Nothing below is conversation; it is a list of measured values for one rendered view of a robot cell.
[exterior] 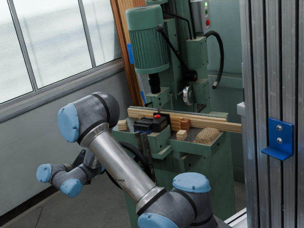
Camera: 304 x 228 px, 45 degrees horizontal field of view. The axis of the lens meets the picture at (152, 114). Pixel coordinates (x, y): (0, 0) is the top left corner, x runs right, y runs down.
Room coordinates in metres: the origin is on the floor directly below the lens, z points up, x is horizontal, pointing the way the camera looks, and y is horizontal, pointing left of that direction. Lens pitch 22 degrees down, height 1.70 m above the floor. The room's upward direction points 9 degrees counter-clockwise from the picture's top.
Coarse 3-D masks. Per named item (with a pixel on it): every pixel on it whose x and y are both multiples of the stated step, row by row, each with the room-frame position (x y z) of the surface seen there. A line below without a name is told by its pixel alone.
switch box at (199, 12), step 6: (198, 0) 1.94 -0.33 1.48; (204, 0) 1.95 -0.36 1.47; (192, 6) 1.94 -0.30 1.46; (198, 6) 1.92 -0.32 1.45; (204, 6) 1.94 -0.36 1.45; (192, 12) 1.95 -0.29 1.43; (198, 12) 1.92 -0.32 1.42; (204, 12) 1.94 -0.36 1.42; (198, 18) 1.93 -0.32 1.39; (204, 18) 1.93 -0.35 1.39; (198, 24) 1.93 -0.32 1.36; (204, 24) 1.93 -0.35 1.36; (210, 24) 1.98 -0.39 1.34; (198, 30) 1.93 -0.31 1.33; (204, 30) 1.93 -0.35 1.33
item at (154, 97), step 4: (160, 88) 1.85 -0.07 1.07; (164, 88) 1.84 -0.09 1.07; (168, 88) 1.84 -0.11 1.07; (160, 92) 1.79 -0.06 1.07; (164, 92) 1.80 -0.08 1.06; (168, 92) 1.83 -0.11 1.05; (148, 96) 1.77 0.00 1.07; (152, 96) 1.75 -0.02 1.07; (156, 96) 1.74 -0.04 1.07; (160, 96) 1.77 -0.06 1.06; (164, 96) 1.80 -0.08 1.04; (148, 100) 1.77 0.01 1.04; (152, 100) 1.75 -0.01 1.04; (156, 100) 1.74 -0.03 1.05; (160, 100) 1.76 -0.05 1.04; (164, 100) 1.79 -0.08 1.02; (168, 100) 1.82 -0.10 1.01; (152, 104) 1.76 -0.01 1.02; (156, 104) 1.74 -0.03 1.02; (160, 104) 1.75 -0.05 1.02; (156, 108) 1.75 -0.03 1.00
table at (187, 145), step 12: (132, 120) 1.88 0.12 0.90; (120, 132) 1.76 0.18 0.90; (132, 132) 1.72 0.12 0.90; (192, 132) 1.61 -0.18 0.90; (228, 132) 1.61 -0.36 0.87; (168, 144) 1.58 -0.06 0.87; (180, 144) 1.54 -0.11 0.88; (192, 144) 1.50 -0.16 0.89; (204, 144) 1.47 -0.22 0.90; (216, 144) 1.49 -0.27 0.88; (156, 156) 1.51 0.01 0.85
